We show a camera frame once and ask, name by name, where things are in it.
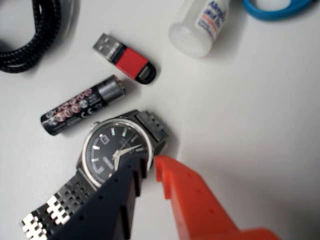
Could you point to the navy gripper finger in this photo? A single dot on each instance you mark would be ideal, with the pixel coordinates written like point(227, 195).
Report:
point(107, 212)

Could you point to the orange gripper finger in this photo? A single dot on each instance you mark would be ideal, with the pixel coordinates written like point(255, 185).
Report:
point(197, 207)

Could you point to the steel wristwatch with dark dial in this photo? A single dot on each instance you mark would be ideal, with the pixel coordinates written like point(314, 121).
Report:
point(110, 142)

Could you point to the black aa battery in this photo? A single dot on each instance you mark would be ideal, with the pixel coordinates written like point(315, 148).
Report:
point(75, 107)

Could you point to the red and black usb stick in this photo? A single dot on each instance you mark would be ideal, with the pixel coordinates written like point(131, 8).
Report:
point(130, 61)

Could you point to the small white plastic bottle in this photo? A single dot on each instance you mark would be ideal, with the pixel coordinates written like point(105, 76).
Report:
point(190, 35)

